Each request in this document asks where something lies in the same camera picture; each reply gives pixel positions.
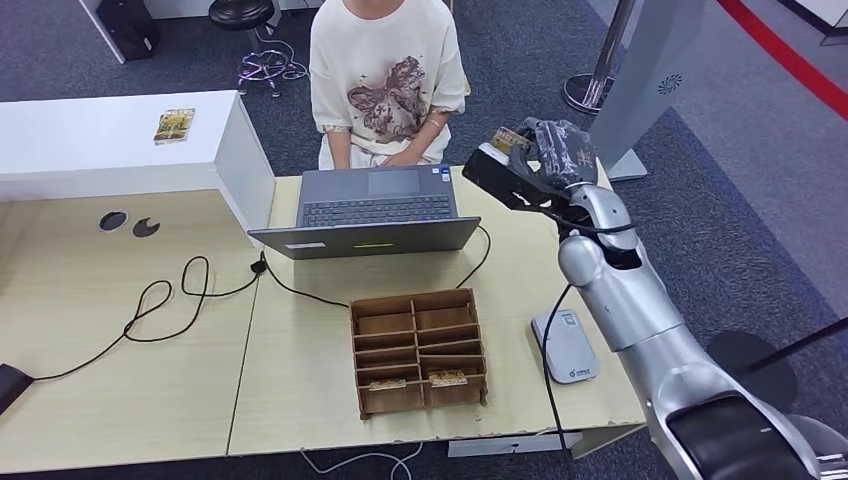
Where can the person's left hand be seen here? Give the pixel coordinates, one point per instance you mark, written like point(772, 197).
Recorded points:
point(403, 159)

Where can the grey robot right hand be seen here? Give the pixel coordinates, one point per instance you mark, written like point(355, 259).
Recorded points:
point(560, 156)

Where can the yellow printed ID card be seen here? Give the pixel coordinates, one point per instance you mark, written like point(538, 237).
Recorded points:
point(509, 139)

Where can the yellow room key card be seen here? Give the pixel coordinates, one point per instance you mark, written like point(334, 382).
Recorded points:
point(387, 385)
point(447, 378)

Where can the person's right forearm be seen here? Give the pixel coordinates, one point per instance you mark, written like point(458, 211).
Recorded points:
point(338, 151)

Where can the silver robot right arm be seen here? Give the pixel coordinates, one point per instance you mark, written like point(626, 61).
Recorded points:
point(636, 305)

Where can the person's left forearm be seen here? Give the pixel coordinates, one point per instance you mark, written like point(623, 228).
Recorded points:
point(432, 132)

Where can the person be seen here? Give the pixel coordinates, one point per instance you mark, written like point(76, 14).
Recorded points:
point(384, 66)

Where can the wooden card organizer box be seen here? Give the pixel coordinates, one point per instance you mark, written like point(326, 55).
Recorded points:
point(391, 324)

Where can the grey card reader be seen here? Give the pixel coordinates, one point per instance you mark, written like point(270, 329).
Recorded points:
point(566, 351)

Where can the grey laptop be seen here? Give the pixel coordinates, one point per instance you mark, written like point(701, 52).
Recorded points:
point(371, 192)

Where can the grey kiosk stand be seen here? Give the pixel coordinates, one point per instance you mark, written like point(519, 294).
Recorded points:
point(649, 79)

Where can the black round stool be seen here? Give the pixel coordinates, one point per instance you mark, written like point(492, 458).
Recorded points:
point(240, 12)

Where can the black grommet cover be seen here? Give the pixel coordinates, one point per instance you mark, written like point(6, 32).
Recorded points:
point(144, 228)

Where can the black stanchion with round base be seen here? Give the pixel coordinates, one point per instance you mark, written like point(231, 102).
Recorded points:
point(762, 358)

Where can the black computer tower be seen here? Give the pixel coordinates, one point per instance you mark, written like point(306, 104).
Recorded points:
point(127, 28)

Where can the white furniture corner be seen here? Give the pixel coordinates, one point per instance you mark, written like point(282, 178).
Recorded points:
point(828, 10)

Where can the white counter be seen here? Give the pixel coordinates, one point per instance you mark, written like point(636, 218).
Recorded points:
point(79, 136)

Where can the white desk panel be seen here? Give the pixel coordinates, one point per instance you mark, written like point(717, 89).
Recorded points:
point(100, 32)

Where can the chrome stanchion base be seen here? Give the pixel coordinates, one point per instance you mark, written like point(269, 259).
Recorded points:
point(821, 437)

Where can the black power adapter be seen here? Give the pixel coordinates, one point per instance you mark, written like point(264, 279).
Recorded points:
point(12, 389)

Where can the chrome stanchion post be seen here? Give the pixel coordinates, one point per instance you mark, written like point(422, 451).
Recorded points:
point(613, 40)

